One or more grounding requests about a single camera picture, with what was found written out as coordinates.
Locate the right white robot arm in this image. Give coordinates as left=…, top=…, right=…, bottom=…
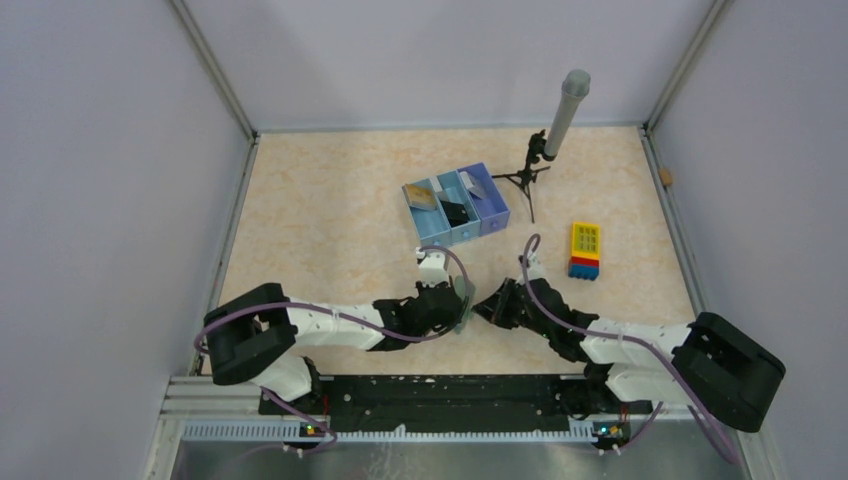
left=473, top=258, right=786, bottom=433

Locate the purple card tray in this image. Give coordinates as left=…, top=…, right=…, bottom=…
left=458, top=163, right=511, bottom=236

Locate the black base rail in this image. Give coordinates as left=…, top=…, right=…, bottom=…
left=292, top=374, right=654, bottom=433

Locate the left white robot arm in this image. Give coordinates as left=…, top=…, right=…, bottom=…
left=194, top=246, right=474, bottom=414

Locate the light blue card tray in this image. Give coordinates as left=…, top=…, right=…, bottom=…
left=401, top=179, right=451, bottom=247

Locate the coloured toy brick block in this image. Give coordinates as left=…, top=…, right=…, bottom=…
left=567, top=222, right=601, bottom=281

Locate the green leather card holder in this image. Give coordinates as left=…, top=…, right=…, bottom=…
left=452, top=275, right=476, bottom=335

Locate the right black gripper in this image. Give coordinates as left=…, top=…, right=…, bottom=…
left=473, top=276, right=554, bottom=339

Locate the grey cylinder on tripod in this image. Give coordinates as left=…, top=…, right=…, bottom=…
left=542, top=69, right=591, bottom=161

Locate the small brown wall piece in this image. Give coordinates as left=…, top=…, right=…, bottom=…
left=657, top=168, right=673, bottom=188

